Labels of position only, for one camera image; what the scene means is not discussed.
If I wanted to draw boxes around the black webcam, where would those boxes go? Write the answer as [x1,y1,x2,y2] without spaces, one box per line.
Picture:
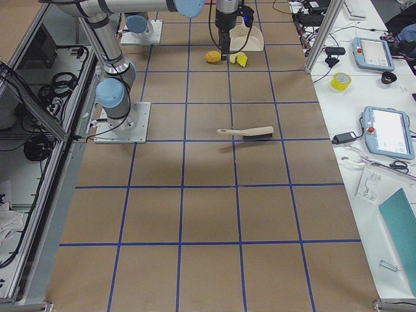
[324,47,346,68]

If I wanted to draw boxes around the pale pumpkin slice toy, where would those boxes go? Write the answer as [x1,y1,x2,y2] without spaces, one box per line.
[229,51,244,64]

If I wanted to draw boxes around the black scissors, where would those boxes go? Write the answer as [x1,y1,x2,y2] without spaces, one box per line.
[389,161,409,174]

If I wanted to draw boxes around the beige plastic dustpan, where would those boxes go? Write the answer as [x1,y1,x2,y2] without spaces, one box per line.
[229,23,264,52]

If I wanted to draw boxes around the coiled black cables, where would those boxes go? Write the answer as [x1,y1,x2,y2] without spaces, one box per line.
[38,71,82,113]

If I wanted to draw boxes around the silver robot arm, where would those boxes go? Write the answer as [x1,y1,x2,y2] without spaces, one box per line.
[125,1,240,60]
[50,1,205,131]

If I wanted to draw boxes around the teal notebook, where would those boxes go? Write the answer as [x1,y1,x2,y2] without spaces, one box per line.
[379,188,415,296]

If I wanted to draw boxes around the aluminium frame post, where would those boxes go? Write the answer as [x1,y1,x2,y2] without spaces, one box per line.
[304,0,344,73]

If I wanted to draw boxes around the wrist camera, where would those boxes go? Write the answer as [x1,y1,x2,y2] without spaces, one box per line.
[239,4,254,28]

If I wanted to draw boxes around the small black bowl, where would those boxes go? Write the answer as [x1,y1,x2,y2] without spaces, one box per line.
[380,71,397,85]

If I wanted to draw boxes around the yellow green sponge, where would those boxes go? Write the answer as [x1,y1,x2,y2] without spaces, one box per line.
[236,54,248,68]

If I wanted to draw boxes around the teach pendant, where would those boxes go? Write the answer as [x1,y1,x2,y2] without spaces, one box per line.
[362,106,415,160]
[352,37,395,72]

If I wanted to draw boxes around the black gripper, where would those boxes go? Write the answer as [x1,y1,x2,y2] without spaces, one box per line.
[215,0,239,60]

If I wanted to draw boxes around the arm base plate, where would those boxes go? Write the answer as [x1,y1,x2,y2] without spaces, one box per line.
[120,19,163,46]
[94,102,151,144]

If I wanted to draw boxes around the yellow tape roll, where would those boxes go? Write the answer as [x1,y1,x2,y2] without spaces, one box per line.
[330,72,352,92]

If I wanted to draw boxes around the black power adapter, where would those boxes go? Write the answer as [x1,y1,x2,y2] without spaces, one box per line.
[331,131,358,145]

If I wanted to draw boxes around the orange potato toy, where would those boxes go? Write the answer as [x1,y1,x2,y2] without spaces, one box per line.
[205,51,222,64]

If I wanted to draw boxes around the far teach pendant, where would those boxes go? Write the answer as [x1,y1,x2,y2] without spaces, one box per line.
[352,37,395,72]

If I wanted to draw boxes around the beige hand brush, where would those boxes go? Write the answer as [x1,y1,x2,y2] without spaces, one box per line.
[217,126,274,140]

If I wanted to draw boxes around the white crumpled cloth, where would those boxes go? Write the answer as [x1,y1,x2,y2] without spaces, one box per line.
[0,180,25,248]

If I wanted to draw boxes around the near teach pendant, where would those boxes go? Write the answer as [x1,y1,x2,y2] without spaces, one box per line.
[362,106,415,160]

